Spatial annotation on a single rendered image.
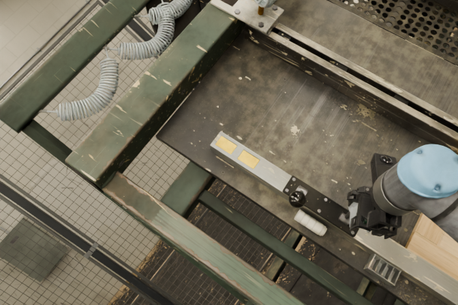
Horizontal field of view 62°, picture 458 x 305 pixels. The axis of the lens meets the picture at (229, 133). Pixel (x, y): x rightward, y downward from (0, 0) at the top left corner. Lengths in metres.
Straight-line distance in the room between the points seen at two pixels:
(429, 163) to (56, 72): 1.21
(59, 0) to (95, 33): 4.19
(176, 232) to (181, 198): 0.13
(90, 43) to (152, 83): 0.52
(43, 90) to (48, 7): 4.25
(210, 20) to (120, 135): 0.42
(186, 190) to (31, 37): 4.72
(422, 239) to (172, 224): 0.61
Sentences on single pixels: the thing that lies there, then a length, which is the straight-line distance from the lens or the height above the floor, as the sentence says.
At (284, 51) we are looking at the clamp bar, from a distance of 1.16.
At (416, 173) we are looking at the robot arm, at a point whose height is 1.63.
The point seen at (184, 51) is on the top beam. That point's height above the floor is 1.91.
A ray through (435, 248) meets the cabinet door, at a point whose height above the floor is 1.19.
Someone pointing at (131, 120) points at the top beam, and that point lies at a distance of 1.00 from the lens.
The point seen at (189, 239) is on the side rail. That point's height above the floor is 1.63.
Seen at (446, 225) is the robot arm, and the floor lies 1.54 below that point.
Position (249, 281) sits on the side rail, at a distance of 0.93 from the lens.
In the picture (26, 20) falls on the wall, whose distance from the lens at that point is 5.65.
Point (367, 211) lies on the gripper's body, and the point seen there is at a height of 1.51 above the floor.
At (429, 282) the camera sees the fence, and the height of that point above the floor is 1.19.
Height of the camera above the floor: 2.00
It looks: 17 degrees down
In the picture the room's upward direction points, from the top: 47 degrees counter-clockwise
